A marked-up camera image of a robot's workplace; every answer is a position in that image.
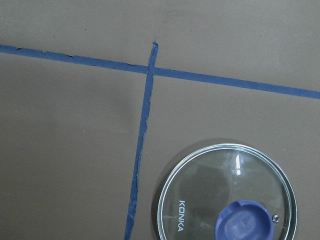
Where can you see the glass lid with purple knob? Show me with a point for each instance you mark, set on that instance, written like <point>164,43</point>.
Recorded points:
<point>226,191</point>

